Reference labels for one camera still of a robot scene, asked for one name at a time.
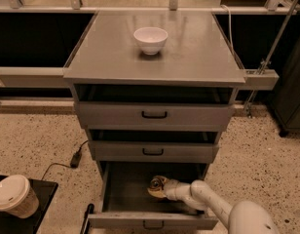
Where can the white bowl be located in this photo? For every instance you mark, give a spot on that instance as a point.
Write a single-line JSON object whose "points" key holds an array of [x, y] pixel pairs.
{"points": [[150, 40]]}

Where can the top grey drawer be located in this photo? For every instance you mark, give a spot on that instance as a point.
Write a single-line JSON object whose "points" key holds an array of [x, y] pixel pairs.
{"points": [[153, 117]]}

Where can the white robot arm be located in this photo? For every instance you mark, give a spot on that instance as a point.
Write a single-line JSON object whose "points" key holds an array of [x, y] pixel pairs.
{"points": [[245, 217]]}

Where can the bottom grey open drawer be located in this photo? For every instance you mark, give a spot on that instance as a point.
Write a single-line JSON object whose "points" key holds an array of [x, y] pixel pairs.
{"points": [[126, 203]]}

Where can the metal diagonal rod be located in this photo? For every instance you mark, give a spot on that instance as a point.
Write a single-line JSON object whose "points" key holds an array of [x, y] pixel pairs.
{"points": [[265, 62]]}

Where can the middle grey drawer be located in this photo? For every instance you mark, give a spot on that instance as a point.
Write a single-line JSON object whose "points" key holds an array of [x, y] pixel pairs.
{"points": [[153, 152]]}

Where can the grey metal drawer cabinet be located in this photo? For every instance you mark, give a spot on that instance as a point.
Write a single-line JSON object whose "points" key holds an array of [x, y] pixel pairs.
{"points": [[195, 66]]}

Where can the paper coffee cup white lid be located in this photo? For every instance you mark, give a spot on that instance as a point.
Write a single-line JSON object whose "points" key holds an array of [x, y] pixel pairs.
{"points": [[17, 197]]}

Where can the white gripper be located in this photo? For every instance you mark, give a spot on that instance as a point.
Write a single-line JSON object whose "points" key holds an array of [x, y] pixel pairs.
{"points": [[169, 191]]}

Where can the orange coke can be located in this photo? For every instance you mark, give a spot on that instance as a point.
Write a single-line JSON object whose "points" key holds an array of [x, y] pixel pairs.
{"points": [[155, 185]]}

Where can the dark cabinet at right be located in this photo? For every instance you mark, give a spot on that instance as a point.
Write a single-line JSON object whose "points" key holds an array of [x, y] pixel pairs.
{"points": [[285, 100]]}

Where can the black power adapter with cable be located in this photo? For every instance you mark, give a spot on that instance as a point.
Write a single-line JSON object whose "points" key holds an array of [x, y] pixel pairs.
{"points": [[74, 162]]}

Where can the black side table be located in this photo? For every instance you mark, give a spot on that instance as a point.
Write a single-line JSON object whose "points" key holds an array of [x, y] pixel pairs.
{"points": [[10, 224]]}

